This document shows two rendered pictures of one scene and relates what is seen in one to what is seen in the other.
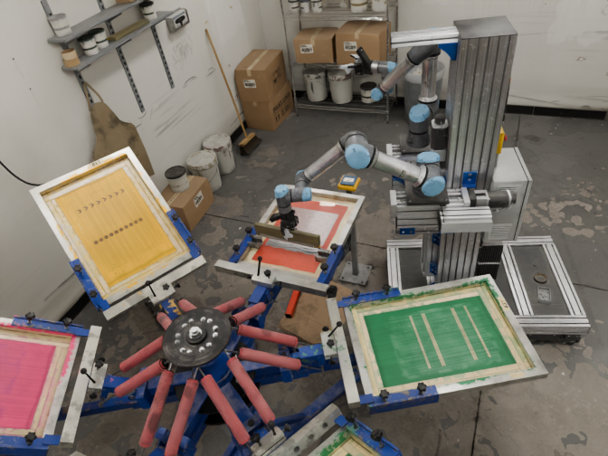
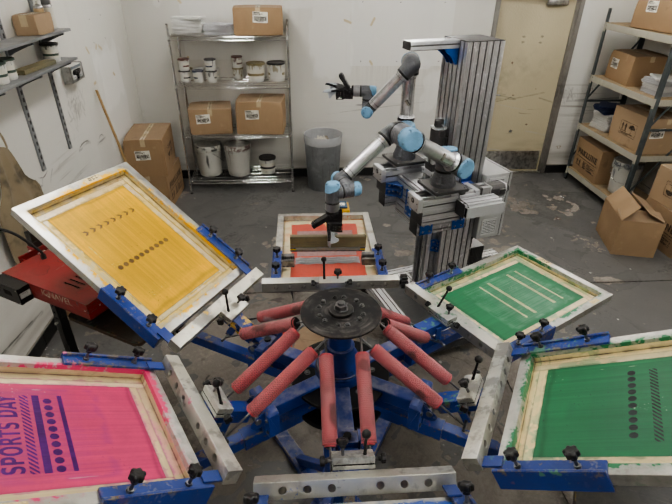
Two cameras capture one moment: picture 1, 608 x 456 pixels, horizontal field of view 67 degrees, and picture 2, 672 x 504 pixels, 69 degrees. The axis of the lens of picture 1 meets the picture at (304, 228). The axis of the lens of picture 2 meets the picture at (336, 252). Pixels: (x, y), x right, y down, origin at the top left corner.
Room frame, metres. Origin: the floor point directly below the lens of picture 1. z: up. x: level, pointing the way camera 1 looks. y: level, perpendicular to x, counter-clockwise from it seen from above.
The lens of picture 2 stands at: (0.02, 1.32, 2.41)
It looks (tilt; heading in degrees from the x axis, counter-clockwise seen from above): 31 degrees down; 327
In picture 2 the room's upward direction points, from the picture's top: 1 degrees clockwise
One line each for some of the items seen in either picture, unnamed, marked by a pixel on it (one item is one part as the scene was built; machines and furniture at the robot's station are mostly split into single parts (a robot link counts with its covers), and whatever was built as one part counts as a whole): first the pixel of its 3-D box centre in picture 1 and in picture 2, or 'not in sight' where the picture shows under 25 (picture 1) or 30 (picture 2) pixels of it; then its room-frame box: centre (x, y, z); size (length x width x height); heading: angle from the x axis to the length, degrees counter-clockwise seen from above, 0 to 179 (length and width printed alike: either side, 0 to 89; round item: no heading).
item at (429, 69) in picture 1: (428, 76); (407, 96); (2.55, -0.89, 1.63); 0.15 x 0.12 x 0.55; 142
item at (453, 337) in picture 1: (404, 331); (496, 289); (1.21, -0.38, 1.05); 1.08 x 0.61 x 0.23; 91
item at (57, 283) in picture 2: not in sight; (83, 271); (2.41, 1.26, 1.06); 0.61 x 0.46 x 0.12; 31
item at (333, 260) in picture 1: (330, 265); (379, 266); (1.78, -0.11, 0.98); 0.30 x 0.05 x 0.07; 151
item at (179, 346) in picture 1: (231, 406); (338, 428); (1.20, 0.53, 0.67); 0.39 x 0.39 x 1.35
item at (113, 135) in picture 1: (113, 139); (19, 198); (3.54, 1.46, 1.06); 0.53 x 0.07 x 1.05; 151
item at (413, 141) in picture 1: (418, 135); (404, 150); (2.44, -0.81, 1.31); 0.15 x 0.15 x 0.10
